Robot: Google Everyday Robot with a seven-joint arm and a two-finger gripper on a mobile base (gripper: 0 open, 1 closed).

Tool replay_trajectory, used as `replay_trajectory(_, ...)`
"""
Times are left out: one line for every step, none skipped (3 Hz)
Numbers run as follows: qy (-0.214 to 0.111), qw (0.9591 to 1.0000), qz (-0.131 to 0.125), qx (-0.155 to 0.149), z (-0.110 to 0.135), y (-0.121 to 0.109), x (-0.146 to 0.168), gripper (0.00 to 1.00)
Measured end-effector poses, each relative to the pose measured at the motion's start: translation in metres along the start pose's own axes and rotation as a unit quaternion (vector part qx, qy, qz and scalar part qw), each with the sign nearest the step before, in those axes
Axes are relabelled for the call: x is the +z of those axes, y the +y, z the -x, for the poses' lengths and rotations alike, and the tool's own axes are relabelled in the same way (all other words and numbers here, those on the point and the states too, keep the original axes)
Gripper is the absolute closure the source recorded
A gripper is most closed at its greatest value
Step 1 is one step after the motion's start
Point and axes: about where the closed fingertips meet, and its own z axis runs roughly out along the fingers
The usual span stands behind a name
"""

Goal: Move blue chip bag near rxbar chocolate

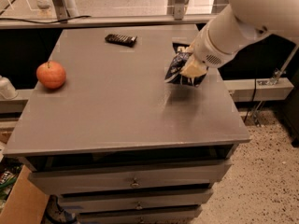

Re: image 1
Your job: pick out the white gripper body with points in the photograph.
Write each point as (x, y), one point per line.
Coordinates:
(207, 50)

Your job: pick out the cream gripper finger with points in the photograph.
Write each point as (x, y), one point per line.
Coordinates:
(193, 68)

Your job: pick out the blue chip bag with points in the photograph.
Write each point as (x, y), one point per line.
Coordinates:
(173, 75)

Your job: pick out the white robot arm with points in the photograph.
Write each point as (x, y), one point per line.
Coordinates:
(241, 23)

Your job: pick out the dark rxbar chocolate bar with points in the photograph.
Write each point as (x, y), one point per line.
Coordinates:
(123, 40)

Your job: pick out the grey drawer cabinet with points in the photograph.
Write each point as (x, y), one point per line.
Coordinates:
(116, 110)

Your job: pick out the middle grey drawer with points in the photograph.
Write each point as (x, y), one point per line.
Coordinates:
(135, 201)

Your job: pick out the grey drawer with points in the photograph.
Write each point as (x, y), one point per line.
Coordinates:
(130, 177)
(145, 216)
(135, 201)

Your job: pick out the red apple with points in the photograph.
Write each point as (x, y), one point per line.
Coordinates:
(51, 74)

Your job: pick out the bottom grey drawer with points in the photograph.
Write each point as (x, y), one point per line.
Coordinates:
(145, 216)

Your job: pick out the top grey drawer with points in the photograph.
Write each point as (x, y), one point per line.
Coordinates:
(130, 177)

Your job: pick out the white cylinder at left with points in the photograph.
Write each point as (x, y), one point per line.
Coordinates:
(7, 90)

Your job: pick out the cardboard box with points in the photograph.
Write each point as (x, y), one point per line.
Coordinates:
(26, 203)

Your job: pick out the grey metal rail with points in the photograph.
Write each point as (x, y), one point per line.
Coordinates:
(85, 21)

